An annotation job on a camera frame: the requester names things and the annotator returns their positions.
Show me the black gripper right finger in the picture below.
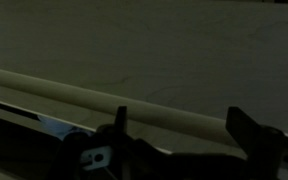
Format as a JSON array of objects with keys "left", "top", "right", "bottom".
[{"left": 225, "top": 106, "right": 285, "bottom": 180}]

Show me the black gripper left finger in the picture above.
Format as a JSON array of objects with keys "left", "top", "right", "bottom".
[{"left": 96, "top": 105, "right": 133, "bottom": 148}]

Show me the wooden drawer with blue garment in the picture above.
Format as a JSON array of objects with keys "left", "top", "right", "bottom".
[{"left": 0, "top": 0, "right": 288, "bottom": 158}]

